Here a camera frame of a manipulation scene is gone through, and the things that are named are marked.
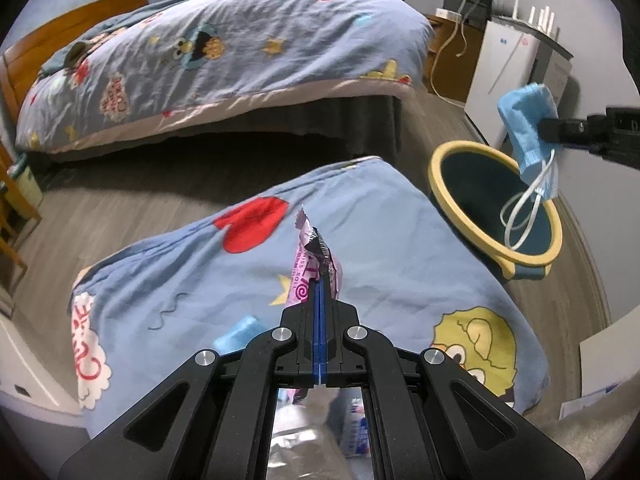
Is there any white drawer cabinet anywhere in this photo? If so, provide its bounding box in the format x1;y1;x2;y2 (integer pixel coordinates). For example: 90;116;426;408
0;310;87;413

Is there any white cardboard box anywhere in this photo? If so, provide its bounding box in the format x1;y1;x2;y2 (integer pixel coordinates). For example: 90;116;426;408
560;320;640;421

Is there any blue and white packet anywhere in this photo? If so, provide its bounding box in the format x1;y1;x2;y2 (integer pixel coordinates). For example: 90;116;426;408
340;397;372;459

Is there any wooden chair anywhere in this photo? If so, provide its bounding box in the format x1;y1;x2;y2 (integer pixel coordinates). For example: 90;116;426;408
0;140;43;293

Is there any pink snack wrapper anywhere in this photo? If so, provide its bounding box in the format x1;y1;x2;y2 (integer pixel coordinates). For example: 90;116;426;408
282;205;343;308

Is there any white antenna router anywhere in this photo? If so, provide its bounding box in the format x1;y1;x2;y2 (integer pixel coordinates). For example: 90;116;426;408
512;0;558;36

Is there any dark bed skirt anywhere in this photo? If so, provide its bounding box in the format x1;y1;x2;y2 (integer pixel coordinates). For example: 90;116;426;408
30;94;403;171

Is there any blue face mask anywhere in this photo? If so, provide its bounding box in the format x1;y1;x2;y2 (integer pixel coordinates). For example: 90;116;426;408
497;82;560;252

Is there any white appliance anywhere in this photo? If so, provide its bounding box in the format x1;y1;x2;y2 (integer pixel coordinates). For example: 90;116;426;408
465;20;543;148

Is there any green and white bucket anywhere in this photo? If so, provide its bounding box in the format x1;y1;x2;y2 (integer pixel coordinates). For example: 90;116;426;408
7;155;43;207

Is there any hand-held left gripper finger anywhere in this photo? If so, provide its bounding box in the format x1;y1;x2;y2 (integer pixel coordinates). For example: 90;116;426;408
320;280;586;480
57;280;321;480

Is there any wooden bed headboard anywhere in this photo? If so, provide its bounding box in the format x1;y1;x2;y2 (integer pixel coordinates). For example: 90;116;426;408
0;0;150;126

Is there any white fluffy cloth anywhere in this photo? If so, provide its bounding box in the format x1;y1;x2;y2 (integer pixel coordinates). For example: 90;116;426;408
545;400;632;463

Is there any clear plastic bag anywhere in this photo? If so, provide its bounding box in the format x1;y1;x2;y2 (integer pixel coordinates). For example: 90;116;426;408
270;387;373;480

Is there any cartoon printed blue blanket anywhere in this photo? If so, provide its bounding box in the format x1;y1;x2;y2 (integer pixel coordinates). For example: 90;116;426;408
72;156;548;438

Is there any white cable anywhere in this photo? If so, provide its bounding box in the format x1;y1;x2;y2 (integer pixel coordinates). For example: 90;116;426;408
429;0;485;102

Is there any small brown cloth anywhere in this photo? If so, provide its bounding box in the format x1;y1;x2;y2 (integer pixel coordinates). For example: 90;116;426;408
64;41;92;68

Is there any yellow-rimmed teal trash bin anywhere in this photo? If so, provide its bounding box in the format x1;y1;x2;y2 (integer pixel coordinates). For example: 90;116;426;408
429;141;563;281

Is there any grey cabinet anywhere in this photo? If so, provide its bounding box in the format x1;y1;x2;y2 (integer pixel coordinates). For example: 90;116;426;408
530;42;573;111

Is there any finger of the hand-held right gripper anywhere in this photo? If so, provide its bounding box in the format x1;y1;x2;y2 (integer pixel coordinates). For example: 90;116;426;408
537;116;592;150

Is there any wooden nightstand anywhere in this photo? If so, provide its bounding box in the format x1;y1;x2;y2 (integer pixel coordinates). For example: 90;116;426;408
424;12;482;107

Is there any bed with cartoon quilt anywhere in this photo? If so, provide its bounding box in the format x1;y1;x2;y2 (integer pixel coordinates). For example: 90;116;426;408
15;0;435;153

